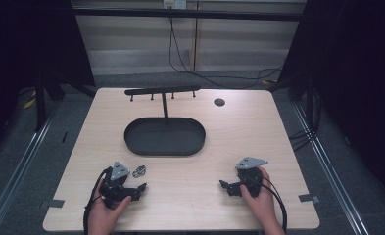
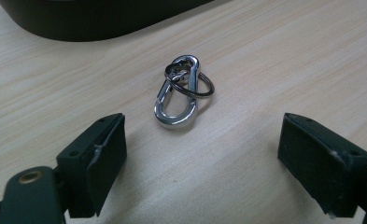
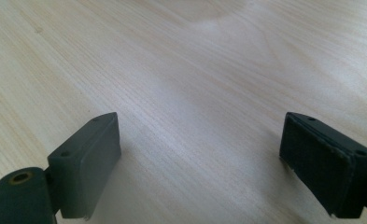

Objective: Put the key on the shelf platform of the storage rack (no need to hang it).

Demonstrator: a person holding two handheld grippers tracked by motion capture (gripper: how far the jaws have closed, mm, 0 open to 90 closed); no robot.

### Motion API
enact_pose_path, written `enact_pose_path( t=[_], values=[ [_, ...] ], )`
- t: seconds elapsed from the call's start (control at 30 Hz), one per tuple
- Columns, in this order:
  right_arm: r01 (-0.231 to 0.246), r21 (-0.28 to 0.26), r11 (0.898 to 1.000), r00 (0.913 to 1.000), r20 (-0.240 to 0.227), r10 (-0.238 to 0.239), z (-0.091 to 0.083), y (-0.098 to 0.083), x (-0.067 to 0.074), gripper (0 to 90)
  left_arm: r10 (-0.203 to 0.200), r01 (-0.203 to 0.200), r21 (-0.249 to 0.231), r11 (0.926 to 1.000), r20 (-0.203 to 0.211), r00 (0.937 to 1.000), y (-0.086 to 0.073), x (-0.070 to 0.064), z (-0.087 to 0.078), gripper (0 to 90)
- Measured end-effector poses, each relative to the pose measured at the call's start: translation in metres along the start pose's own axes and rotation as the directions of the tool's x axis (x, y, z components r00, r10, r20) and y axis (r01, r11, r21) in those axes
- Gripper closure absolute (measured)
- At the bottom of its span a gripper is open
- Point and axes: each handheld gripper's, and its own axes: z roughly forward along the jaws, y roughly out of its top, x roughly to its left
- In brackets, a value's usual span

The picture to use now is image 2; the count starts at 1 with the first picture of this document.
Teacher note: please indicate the silver carabiner clip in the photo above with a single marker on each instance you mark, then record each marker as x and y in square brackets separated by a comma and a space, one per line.
[191, 109]

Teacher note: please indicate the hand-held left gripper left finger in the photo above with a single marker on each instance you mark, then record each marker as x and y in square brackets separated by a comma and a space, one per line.
[94, 168]

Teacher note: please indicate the black object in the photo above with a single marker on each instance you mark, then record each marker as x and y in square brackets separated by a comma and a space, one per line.
[97, 18]

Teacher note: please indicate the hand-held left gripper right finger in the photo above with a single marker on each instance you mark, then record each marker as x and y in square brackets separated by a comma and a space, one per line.
[321, 161]

